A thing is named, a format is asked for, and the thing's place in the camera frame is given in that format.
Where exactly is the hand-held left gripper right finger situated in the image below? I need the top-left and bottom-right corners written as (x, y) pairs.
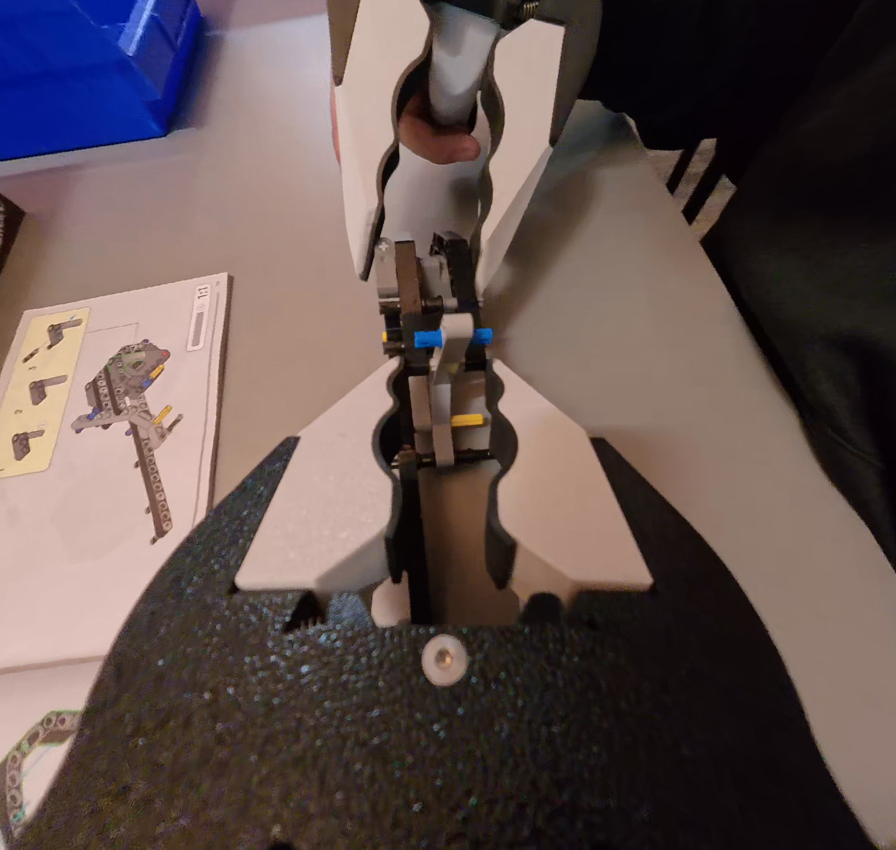
top-left (483, 359), bottom-right (655, 593)

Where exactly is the blue storage bin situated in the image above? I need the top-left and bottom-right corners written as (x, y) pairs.
top-left (0, 0), bottom-right (209, 162)

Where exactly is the person's right hand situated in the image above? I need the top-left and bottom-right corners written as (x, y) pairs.
top-left (398, 87), bottom-right (483, 165)

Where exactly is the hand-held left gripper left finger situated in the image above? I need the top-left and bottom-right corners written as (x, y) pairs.
top-left (234, 359), bottom-right (414, 627)

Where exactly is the toy instruction booklet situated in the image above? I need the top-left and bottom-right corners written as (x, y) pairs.
top-left (0, 272), bottom-right (233, 674)

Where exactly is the person's right forearm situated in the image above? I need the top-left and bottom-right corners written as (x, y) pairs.
top-left (570, 0), bottom-right (896, 158)

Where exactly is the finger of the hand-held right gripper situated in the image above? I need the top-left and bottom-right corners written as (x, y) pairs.
top-left (332, 0), bottom-right (431, 282)
top-left (475, 16), bottom-right (568, 286)

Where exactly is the black grey toy brick assembly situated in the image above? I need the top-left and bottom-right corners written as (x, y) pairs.
top-left (374, 230), bottom-right (495, 620)

